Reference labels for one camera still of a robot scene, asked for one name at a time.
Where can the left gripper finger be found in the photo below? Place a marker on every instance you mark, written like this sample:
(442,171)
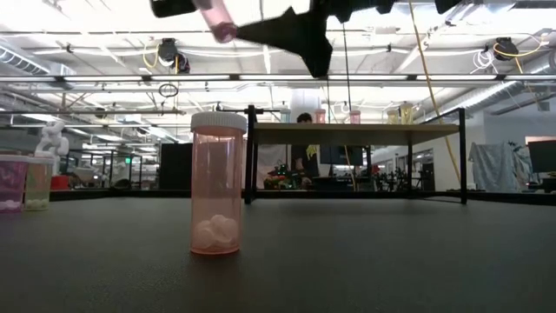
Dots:
(174,6)

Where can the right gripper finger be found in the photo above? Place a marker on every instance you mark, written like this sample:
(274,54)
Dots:
(295,30)
(320,61)

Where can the wooden shelf black legs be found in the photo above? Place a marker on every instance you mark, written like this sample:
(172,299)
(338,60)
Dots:
(347,134)

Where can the dark computer monitor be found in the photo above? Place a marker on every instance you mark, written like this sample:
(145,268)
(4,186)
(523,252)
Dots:
(543,156)
(341,155)

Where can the person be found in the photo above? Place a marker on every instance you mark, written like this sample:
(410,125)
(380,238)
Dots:
(304,163)

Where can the small black robot device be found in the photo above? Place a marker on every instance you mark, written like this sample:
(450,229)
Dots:
(282,179)

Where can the grey ceiling pipe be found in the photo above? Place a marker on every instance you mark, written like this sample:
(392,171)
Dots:
(87,112)

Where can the black cabinet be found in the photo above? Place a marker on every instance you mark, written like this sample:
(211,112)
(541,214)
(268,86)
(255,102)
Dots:
(176,167)

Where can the grey cloth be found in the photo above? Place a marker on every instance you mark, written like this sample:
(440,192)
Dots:
(491,167)

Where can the red box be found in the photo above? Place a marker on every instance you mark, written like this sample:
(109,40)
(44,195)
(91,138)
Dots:
(61,183)

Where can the black table mat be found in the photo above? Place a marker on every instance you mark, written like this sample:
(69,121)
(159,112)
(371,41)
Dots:
(347,269)

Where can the black aluminium table frame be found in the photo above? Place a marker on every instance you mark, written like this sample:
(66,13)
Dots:
(152,195)

